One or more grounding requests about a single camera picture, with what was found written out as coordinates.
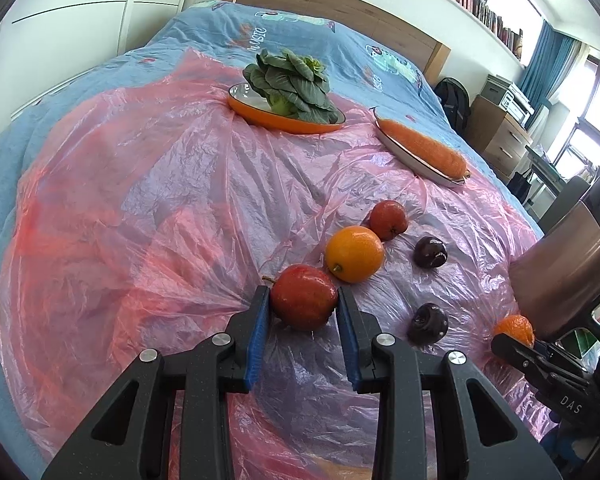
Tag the white grey printer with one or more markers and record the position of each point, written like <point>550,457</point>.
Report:
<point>505,95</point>

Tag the wooden drawer cabinet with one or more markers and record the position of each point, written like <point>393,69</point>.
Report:
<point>500,135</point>

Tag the brown metallic electric kettle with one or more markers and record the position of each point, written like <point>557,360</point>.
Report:
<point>560,270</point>

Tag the dark blue cloth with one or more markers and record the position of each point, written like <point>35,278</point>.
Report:
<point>570,447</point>

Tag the long teal curtain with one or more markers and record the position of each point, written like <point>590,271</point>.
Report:
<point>545,65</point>

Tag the dark purple plum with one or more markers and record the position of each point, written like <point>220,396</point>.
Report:
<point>430,251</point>
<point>427,323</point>

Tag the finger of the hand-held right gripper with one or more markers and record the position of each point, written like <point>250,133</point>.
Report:
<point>555,390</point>

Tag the orange carrot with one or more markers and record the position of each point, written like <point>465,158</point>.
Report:
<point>420,142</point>

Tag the small red apple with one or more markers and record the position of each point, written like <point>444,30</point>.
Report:
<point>389,219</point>
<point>303,305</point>

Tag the pink plastic sheet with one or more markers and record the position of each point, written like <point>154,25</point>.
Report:
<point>155,210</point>

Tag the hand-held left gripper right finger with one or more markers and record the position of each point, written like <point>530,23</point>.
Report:
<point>347,340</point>

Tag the green tray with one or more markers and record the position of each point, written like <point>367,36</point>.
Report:
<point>587,342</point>

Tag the grey chair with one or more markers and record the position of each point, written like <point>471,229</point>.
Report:
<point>562,205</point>

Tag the green bok choy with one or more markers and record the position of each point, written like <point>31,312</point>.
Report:
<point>290,80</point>

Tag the smooth orange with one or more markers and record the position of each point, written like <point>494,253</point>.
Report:
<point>354,253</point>

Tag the bumpy orange tangerine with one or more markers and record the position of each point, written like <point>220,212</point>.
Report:
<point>512,327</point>

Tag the white oval plate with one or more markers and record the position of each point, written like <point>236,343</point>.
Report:
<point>415,162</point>

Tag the wooden headboard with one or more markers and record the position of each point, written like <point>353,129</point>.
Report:
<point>355,10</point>

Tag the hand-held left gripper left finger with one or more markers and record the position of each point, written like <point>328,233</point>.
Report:
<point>257,340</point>

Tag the black tote bag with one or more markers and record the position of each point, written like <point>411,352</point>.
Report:
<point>520,187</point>

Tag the white wardrobe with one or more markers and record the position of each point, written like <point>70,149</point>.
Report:
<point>80,10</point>

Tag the black backpack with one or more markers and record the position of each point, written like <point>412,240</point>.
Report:
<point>452,105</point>

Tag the orange rimmed plate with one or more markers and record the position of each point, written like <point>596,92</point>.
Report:
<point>280,122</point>

